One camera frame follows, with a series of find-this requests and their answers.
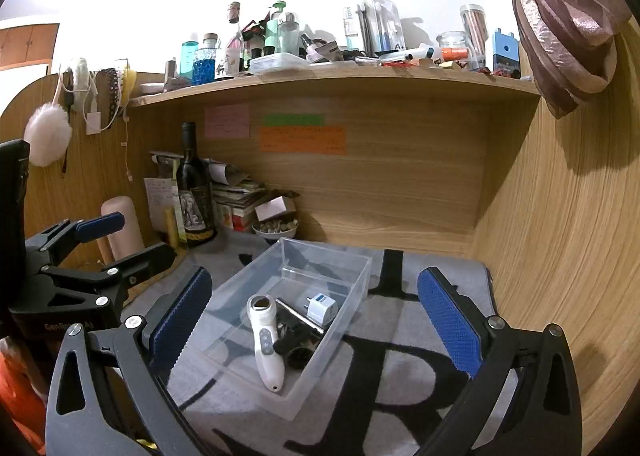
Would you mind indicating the clear bottle with brown cap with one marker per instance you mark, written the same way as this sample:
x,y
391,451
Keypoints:
x,y
234,36

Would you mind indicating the orange and white tube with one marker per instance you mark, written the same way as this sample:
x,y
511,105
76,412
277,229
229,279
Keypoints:
x,y
454,54

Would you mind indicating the grey towel with black letters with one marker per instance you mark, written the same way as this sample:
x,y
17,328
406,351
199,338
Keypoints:
x,y
395,331

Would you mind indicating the black key fob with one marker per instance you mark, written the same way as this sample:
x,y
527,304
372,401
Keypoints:
x,y
295,348

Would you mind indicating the frosted clear bottle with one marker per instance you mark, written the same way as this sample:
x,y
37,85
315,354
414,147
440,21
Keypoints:
x,y
289,36

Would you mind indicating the wooden shelf board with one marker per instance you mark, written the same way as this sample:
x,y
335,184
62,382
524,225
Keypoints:
x,y
350,79

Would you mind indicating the white plug adapter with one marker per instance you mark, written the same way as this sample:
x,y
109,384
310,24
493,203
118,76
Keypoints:
x,y
320,308

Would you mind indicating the white fluffy puff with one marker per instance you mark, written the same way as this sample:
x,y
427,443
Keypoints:
x,y
47,134

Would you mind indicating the white handheld facial massager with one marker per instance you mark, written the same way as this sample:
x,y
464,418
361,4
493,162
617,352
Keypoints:
x,y
265,341

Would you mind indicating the blue textured glass bottle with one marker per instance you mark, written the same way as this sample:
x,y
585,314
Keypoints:
x,y
204,66

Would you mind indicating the hanging pink brown cloth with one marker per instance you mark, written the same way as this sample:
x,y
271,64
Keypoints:
x,y
565,21

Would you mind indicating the small white cardboard box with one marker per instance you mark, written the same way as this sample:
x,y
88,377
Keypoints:
x,y
272,208

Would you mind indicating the stack of books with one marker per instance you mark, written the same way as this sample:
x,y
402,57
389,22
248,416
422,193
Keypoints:
x,y
240,198

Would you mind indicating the handwritten white note paper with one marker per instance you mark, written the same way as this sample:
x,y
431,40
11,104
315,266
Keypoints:
x,y
157,201

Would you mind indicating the small red box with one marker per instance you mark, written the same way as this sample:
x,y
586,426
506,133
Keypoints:
x,y
244,221

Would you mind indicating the orange sticky note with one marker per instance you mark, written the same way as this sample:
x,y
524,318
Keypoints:
x,y
300,140

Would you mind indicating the blue toothbrush package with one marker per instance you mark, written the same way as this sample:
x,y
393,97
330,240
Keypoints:
x,y
387,26

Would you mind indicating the green pump bottle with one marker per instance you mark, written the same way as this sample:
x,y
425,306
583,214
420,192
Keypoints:
x,y
272,34

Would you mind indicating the clear tube of rose-gold sticks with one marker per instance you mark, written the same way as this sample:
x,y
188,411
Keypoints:
x,y
474,34

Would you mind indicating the teal liquid bottle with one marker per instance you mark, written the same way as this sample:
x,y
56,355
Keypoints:
x,y
189,61

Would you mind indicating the white bowl of beads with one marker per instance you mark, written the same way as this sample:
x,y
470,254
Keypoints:
x,y
270,233

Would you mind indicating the dark wine bottle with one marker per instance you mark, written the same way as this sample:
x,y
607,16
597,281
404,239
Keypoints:
x,y
192,186

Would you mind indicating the clear plastic storage box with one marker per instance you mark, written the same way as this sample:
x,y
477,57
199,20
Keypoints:
x,y
320,351

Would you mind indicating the macaron printed box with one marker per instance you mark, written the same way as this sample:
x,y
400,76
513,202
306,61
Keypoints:
x,y
226,218

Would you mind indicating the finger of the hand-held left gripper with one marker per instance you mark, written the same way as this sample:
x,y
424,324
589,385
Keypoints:
x,y
145,258
100,227

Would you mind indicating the beige rounded cylinder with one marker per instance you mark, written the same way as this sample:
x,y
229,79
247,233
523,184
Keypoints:
x,y
125,226

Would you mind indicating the green sticky note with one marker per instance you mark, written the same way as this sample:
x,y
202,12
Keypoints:
x,y
295,120

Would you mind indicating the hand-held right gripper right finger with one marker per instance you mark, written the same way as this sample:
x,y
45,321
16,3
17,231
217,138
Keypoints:
x,y
450,321

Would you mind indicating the pink sticky note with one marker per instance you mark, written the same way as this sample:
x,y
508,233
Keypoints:
x,y
227,121

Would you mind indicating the glass jar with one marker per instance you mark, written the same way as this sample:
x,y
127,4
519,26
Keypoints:
x,y
452,41

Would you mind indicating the wooden cabinet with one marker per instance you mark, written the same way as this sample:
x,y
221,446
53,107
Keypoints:
x,y
27,46

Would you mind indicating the beaded headband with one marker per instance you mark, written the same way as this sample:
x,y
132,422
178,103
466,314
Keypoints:
x,y
112,89

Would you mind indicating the flat clear plastic container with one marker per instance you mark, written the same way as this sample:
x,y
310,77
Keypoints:
x,y
277,64

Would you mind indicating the blue box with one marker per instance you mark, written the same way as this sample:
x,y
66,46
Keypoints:
x,y
506,51

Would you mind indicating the small spray bottle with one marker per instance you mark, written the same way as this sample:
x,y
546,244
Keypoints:
x,y
307,44

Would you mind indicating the crumpled white papers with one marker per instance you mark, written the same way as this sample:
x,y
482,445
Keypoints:
x,y
220,169

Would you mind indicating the white toothbrush package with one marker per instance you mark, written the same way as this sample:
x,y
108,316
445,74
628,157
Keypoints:
x,y
357,21

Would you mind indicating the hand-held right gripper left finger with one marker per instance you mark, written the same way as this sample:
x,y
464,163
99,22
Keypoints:
x,y
182,316

